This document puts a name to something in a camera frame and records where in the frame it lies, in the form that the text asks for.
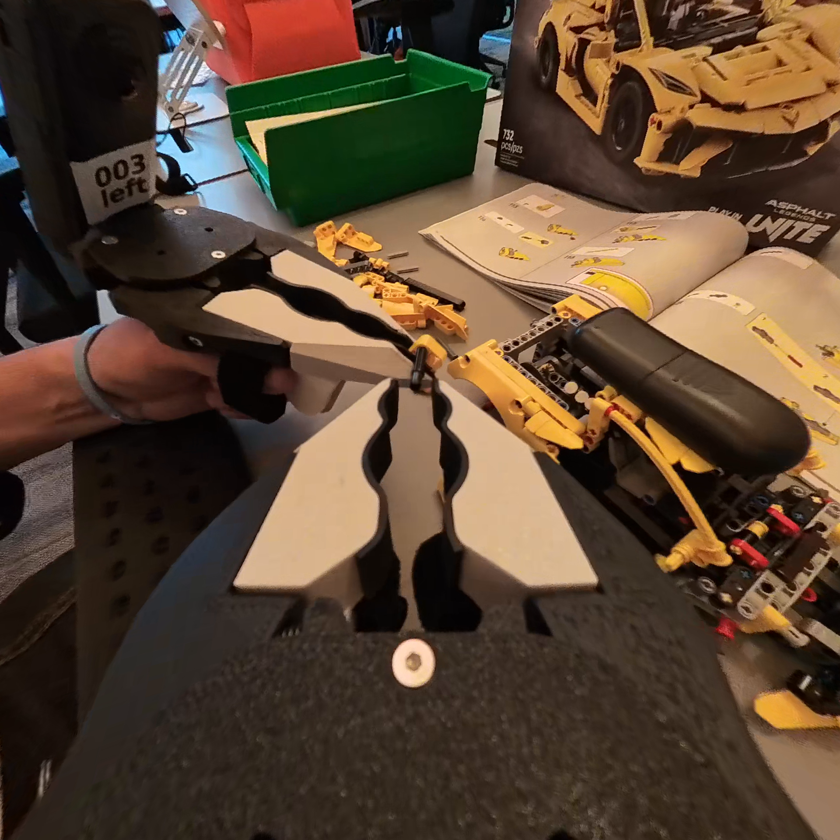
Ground long black beam brick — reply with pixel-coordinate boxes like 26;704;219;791
344;259;467;309

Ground grey desk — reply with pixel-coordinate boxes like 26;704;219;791
95;52;840;840

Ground person's left hand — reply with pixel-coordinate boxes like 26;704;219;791
88;318;296;425

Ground person's dark trousers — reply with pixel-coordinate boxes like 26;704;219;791
0;577;80;834

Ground black device with straps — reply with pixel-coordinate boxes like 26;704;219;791
154;112;199;198

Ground black toy car box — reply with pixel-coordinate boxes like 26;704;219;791
495;0;840;257

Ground small yellow curved panel brick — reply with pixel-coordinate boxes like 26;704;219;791
413;333;448;375

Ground yellow brick toy car model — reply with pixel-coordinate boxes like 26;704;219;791
448;295;840;731

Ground building instruction booklet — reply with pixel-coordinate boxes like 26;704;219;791
419;184;840;526

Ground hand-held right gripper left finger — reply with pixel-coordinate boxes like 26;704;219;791
233;379;408;634

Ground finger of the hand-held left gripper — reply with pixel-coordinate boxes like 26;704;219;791
201;287;419;385
266;251;416;349

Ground orange plastic bin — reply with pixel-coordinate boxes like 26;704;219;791
197;0;362;85

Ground pile of yellow bricks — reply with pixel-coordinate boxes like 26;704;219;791
314;222;470;341

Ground pale blue wristband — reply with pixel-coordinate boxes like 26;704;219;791
73;325;142;424

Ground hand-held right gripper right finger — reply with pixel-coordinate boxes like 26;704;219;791
413;379;599;634

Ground green plastic bin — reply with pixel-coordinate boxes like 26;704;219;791
225;49;493;227

